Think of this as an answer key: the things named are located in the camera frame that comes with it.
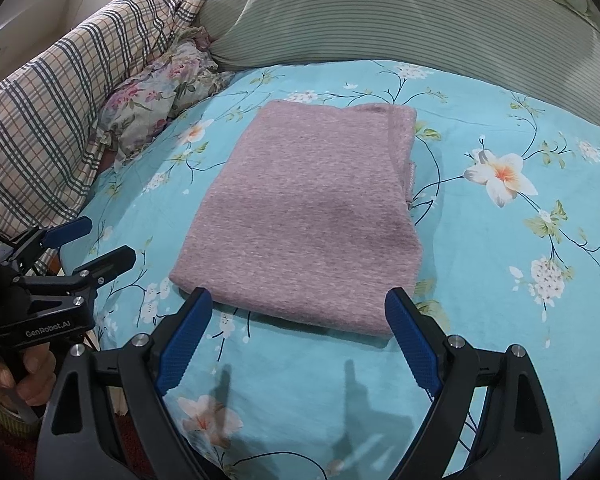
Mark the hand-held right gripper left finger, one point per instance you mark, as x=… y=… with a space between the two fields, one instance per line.
x=185 y=340

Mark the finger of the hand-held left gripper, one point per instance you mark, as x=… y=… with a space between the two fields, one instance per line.
x=67 y=232
x=112 y=262

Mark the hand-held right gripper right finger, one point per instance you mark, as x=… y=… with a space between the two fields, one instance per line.
x=412 y=340

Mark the pink knit cloth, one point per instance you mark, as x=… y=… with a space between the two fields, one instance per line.
x=305 y=210

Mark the person's left hand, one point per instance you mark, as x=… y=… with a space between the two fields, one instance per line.
x=32 y=380

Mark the plaid blanket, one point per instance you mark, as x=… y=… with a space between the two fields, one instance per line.
x=55 y=110

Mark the blue floral bedsheet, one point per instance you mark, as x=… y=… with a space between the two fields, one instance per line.
x=305 y=410

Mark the pink floral pillow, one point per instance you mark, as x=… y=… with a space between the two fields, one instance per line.
x=165 y=85

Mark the green striped pillow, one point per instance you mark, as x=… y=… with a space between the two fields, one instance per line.
x=380 y=20

